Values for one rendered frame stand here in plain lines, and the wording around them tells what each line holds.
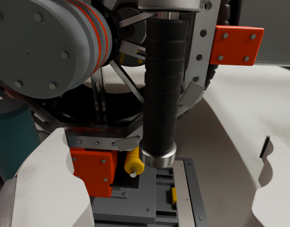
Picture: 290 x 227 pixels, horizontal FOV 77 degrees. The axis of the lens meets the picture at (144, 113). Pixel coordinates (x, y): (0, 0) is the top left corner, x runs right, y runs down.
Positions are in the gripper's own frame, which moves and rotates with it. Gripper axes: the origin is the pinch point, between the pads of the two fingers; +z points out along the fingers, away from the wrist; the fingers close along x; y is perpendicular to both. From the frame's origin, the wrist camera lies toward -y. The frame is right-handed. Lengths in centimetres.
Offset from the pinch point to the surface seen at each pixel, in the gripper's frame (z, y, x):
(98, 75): 36.9, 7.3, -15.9
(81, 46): 13.8, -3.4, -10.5
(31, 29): 11.8, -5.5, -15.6
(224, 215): 50, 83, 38
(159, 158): 3.7, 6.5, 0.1
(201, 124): 141, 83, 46
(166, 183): 54, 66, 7
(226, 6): 34.8, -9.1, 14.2
